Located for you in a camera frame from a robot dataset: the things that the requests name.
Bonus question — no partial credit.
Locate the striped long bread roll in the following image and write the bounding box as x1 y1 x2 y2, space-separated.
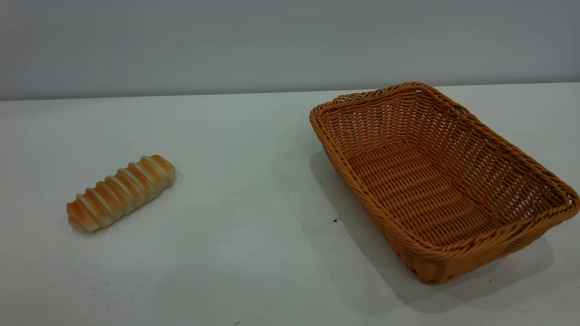
67 154 176 233

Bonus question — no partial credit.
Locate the orange woven wicker basket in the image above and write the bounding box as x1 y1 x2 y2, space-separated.
309 81 580 285

